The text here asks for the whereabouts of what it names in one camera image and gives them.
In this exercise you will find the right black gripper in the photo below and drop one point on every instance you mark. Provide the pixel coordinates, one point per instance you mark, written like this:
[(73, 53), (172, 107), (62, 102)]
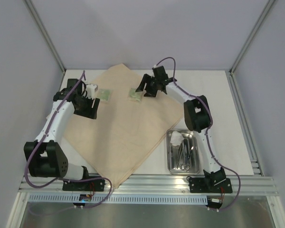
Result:
[(153, 83)]

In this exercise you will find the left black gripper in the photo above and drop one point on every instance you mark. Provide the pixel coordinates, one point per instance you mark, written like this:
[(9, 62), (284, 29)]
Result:
[(90, 113)]

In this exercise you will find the green sachet packet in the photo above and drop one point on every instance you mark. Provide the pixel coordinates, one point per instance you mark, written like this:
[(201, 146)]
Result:
[(104, 95), (134, 96)]

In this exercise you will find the white gauze pad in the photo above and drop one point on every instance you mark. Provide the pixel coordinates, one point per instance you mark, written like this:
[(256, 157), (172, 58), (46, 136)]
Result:
[(176, 138)]

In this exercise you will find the stainless steel tray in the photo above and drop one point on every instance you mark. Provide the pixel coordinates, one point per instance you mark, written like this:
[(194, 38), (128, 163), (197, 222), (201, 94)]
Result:
[(195, 161)]

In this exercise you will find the scalpel handle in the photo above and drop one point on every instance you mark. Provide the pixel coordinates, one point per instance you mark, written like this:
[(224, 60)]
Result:
[(172, 156)]

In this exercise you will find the long steel scissors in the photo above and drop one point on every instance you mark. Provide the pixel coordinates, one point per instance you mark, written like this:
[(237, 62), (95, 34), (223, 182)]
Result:
[(184, 150)]

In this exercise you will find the small steel scissors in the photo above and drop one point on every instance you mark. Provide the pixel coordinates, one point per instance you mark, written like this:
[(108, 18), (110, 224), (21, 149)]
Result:
[(185, 167)]

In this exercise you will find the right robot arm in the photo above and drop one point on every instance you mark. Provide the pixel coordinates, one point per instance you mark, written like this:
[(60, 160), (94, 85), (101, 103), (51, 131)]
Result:
[(197, 118)]

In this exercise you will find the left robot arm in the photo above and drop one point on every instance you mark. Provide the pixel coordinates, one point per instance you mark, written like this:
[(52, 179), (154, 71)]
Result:
[(44, 155)]

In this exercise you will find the beige cloth drape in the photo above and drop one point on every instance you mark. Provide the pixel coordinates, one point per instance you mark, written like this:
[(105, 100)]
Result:
[(125, 132)]

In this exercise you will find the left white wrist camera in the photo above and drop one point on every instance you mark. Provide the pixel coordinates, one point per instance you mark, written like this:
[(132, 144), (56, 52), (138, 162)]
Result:
[(91, 90)]

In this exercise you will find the right aluminium frame post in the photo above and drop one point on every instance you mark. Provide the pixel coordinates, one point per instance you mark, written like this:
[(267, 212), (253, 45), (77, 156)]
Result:
[(252, 35)]

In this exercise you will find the aluminium frame post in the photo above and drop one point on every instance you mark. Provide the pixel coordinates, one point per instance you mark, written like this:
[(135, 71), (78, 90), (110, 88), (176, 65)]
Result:
[(41, 27), (252, 35)]

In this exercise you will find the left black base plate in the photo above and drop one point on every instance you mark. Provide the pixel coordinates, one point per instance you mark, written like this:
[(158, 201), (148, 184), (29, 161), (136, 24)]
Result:
[(92, 185)]

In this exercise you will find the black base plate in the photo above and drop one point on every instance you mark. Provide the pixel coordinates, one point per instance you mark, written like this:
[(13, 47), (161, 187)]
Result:
[(198, 185), (92, 185)]

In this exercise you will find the white slotted cable duct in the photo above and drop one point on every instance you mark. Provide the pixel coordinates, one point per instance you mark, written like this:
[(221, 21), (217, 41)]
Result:
[(119, 198)]

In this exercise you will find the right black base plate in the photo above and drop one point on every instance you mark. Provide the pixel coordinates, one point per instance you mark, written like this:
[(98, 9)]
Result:
[(198, 185)]

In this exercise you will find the left aluminium frame post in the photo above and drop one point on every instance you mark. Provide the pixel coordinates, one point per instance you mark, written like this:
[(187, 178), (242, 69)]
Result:
[(41, 27)]

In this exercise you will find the aluminium front rail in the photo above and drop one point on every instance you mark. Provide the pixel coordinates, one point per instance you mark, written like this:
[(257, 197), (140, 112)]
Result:
[(169, 185)]

